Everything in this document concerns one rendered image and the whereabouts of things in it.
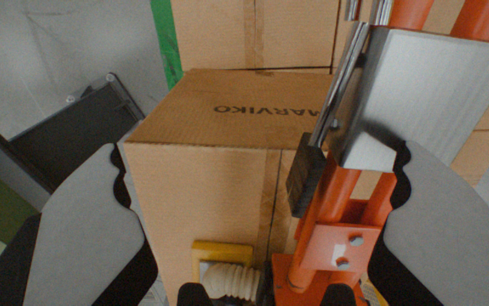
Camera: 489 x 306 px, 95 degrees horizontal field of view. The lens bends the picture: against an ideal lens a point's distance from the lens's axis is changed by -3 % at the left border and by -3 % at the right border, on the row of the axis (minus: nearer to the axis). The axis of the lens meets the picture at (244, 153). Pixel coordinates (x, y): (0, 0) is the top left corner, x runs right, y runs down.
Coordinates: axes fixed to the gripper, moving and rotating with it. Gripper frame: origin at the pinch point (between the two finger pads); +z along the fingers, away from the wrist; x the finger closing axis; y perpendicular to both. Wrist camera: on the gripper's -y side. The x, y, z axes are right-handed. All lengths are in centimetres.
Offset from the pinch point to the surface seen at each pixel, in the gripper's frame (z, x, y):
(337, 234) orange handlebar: -0.2, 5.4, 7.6
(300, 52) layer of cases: 54, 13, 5
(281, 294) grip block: -0.1, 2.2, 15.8
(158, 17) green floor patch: 108, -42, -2
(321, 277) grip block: 1.7, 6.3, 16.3
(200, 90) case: 35.3, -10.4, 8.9
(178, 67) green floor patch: 108, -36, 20
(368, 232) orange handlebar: -0.2, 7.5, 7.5
